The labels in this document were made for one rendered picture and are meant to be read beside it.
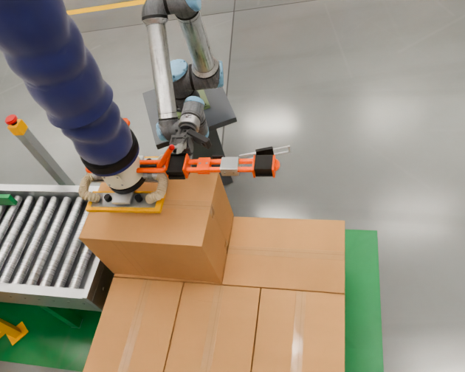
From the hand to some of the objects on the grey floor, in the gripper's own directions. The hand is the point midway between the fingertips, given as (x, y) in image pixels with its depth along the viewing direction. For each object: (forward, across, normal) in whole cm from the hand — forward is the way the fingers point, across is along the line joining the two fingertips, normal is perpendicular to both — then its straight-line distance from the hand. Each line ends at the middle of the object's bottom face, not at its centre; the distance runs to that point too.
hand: (184, 166), depth 170 cm
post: (-52, -124, -120) cm, 180 cm away
